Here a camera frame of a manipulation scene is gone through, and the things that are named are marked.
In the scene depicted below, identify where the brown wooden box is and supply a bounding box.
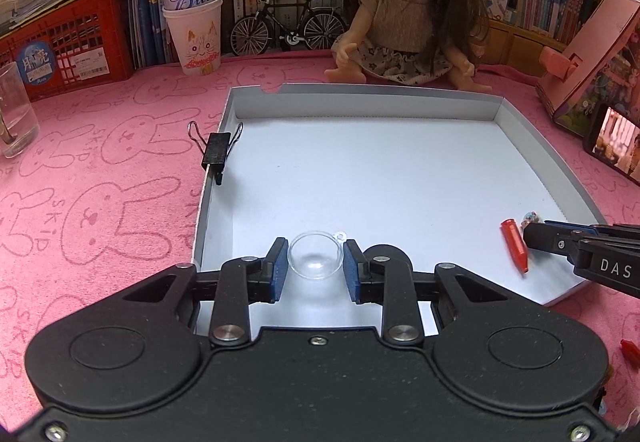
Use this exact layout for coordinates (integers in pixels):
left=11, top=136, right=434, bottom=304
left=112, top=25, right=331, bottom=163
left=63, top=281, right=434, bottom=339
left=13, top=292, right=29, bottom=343
left=487, top=19, right=571, bottom=88

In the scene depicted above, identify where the black model bicycle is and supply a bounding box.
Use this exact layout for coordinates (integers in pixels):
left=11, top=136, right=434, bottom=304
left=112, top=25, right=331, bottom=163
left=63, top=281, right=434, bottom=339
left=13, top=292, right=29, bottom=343
left=230, top=0, right=347, bottom=57

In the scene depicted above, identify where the pink triangular pencil case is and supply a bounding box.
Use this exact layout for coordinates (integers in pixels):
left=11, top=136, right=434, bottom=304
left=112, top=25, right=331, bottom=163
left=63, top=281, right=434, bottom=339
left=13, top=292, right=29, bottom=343
left=536, top=0, right=640, bottom=138

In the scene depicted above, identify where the clear plastic dome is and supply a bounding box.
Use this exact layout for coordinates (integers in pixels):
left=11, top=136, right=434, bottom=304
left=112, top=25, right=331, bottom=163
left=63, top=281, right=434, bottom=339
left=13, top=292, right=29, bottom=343
left=288, top=230, right=347, bottom=281

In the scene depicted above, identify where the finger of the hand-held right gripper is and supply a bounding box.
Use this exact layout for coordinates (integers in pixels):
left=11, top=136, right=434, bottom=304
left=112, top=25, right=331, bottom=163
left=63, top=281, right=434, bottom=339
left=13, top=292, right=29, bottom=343
left=545, top=220, right=608, bottom=235
left=522, top=223, right=583, bottom=257

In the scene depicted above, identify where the white cardboard box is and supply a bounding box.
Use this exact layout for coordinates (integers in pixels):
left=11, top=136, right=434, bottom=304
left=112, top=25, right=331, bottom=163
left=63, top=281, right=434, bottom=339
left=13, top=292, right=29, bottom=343
left=191, top=84, right=608, bottom=335

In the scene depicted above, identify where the clear glass cup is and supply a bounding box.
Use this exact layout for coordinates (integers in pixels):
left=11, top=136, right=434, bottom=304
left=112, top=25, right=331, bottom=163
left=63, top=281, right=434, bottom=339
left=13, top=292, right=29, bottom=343
left=0, top=61, right=41, bottom=159

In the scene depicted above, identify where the pink rabbit-print blanket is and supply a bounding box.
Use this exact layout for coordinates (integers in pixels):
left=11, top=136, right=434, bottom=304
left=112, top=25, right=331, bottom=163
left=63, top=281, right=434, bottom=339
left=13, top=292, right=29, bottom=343
left=0, top=47, right=640, bottom=442

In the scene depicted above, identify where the red plastic crate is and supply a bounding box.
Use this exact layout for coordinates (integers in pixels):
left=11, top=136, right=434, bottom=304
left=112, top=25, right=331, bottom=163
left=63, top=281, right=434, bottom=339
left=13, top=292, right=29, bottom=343
left=0, top=0, right=136, bottom=103

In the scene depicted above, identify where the white paper cup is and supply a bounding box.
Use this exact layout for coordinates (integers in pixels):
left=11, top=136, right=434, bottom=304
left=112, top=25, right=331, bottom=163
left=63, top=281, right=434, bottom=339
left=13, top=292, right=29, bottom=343
left=162, top=0, right=223, bottom=76

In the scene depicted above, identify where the long-haired doll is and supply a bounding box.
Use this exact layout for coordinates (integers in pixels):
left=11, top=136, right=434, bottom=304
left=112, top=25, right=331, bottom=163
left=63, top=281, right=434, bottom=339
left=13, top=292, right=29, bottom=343
left=324, top=0, right=493, bottom=95

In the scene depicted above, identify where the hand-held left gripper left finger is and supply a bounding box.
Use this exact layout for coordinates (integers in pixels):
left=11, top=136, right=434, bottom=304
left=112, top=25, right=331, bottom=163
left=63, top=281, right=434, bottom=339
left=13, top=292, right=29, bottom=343
left=120, top=237, right=290, bottom=348

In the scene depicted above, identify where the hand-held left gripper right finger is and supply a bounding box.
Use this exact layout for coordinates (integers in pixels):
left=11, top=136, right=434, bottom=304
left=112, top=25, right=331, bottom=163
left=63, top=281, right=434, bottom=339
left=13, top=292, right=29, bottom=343
left=343, top=239, right=511, bottom=348

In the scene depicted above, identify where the black smartphone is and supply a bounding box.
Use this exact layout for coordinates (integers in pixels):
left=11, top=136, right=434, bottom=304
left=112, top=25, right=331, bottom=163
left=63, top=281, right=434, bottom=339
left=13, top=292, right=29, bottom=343
left=582, top=102, right=640, bottom=183

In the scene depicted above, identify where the black binder clip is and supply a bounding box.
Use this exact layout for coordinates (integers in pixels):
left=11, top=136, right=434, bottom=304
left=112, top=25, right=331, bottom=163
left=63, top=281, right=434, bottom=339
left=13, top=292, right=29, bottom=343
left=187, top=120, right=244, bottom=186

